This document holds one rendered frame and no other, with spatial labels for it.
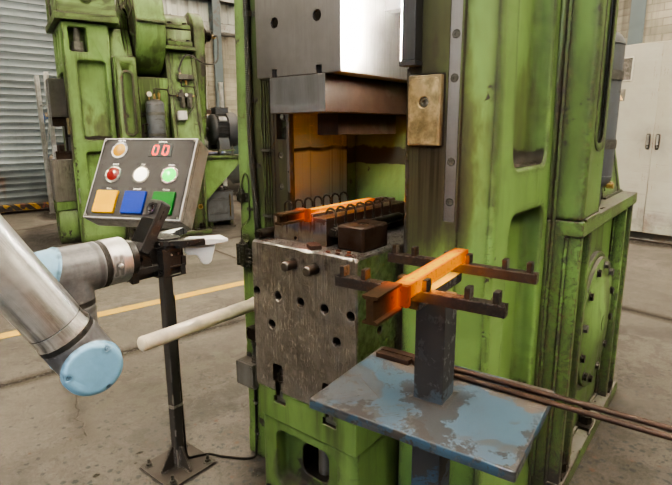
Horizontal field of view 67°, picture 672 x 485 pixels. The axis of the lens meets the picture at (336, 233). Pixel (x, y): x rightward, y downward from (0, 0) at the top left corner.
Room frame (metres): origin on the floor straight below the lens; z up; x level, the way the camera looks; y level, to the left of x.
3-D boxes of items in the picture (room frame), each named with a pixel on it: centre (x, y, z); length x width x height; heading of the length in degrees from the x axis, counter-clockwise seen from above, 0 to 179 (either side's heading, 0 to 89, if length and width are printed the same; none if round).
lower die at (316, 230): (1.56, -0.03, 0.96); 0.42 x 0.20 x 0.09; 141
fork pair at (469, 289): (0.86, -0.29, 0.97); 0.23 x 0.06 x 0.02; 146
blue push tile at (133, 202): (1.56, 0.62, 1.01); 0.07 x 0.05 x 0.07; 76
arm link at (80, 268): (0.88, 0.48, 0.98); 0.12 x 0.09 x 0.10; 141
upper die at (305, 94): (1.56, -0.03, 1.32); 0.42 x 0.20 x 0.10; 141
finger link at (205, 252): (1.05, 0.27, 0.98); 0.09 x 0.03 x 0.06; 105
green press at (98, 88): (6.19, 2.22, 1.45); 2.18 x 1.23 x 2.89; 130
